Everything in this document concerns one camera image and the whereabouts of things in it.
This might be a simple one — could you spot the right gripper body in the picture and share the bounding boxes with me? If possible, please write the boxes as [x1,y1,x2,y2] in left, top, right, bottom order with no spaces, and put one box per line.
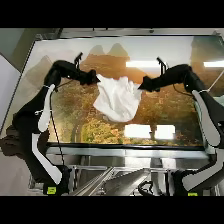
[137,75,162,93]

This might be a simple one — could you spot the brown garment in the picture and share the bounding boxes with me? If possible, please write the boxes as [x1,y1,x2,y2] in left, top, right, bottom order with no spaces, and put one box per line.
[0,124,51,160]

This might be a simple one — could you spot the pale green garment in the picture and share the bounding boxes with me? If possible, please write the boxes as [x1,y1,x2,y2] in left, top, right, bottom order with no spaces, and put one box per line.
[213,94,224,108]

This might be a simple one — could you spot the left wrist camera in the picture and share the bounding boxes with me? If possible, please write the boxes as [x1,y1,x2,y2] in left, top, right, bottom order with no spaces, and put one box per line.
[73,51,85,71]

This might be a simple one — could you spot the white T-shirt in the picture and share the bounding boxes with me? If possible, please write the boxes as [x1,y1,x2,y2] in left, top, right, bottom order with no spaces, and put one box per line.
[92,73,144,123]

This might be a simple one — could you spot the silver frame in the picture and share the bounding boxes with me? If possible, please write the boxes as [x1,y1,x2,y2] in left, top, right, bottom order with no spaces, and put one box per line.
[28,145,224,197]

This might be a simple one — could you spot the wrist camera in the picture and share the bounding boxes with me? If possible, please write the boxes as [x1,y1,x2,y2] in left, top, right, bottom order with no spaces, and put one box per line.
[73,51,85,71]
[155,56,170,76]

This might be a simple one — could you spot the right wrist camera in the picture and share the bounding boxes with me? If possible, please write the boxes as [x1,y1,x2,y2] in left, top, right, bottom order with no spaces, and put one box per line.
[155,56,170,76]

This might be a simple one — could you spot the black cable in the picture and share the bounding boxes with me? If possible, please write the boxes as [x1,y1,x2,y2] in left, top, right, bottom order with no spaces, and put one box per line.
[48,79,73,168]
[137,179,156,197]

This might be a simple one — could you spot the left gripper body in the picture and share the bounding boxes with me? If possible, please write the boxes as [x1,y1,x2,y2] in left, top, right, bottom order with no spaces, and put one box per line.
[79,68,101,86]

